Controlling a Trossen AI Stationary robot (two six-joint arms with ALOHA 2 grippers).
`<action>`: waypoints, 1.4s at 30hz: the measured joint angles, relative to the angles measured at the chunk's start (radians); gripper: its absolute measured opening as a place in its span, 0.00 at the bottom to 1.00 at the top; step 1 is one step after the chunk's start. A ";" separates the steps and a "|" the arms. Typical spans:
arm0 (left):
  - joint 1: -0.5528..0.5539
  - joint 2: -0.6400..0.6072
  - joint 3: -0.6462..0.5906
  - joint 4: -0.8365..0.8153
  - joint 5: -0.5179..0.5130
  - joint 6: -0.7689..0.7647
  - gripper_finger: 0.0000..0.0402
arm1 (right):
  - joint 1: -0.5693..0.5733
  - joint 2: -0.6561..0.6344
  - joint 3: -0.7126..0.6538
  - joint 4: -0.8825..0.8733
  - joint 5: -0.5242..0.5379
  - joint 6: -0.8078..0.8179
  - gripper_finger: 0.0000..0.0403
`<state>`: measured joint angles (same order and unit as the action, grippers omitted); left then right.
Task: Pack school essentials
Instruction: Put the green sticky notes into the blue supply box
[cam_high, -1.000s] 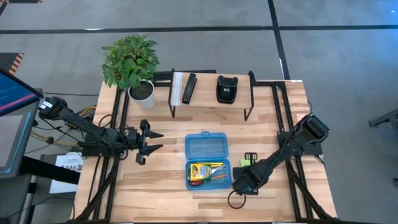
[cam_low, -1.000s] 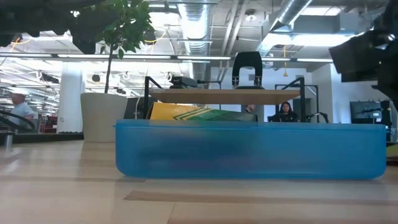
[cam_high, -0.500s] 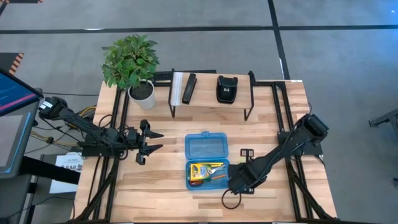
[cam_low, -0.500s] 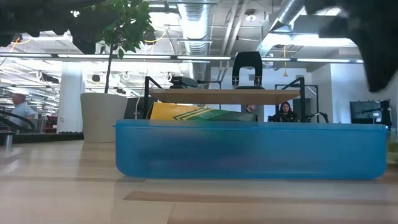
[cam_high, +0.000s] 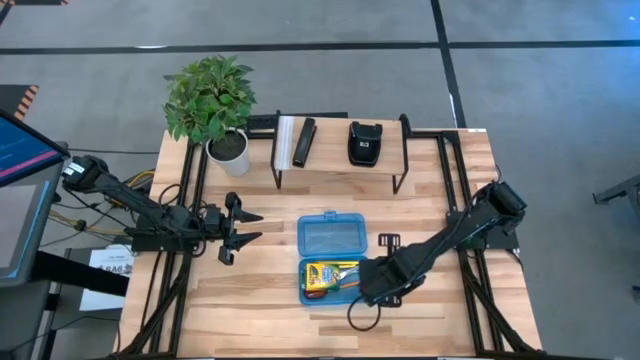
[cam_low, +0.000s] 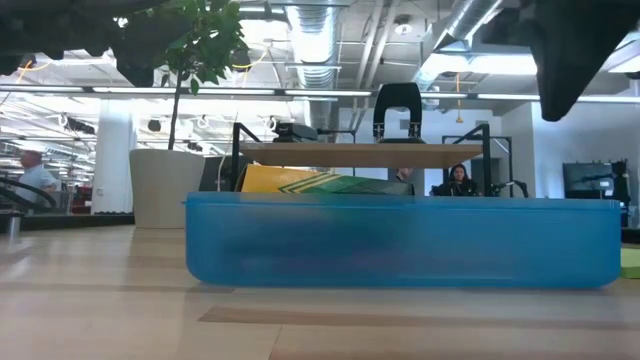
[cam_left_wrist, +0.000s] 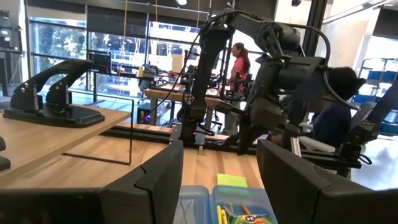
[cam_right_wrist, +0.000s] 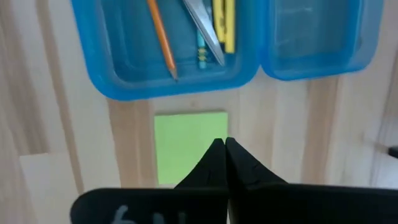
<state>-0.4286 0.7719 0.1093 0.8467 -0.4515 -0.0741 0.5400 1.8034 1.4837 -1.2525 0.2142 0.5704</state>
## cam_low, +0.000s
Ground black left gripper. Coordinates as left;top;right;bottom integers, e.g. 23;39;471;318
112;19;162;88

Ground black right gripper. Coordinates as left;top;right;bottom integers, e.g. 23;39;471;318
479;0;640;123

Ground yellow green crayon box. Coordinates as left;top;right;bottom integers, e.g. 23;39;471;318
239;164;415;197

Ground green sticky note pad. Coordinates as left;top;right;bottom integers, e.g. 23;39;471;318
619;247;640;280

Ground blue plastic pencil case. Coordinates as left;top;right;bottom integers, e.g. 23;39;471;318
184;192;623;290

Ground green leafy plant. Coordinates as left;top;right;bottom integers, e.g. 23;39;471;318
114;0;252;151

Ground black background monitor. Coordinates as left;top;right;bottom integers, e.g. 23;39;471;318
562;160;617;201

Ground white plant pot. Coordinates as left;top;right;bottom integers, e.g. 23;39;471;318
128;148;207;230

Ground person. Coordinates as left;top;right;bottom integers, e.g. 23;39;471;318
14;149;59;207
432;163;482;197

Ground black stapler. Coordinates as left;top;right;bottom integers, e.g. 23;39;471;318
273;121;320;144

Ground wooden shelf riser black legs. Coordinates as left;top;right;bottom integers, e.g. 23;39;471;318
230;122;514;199

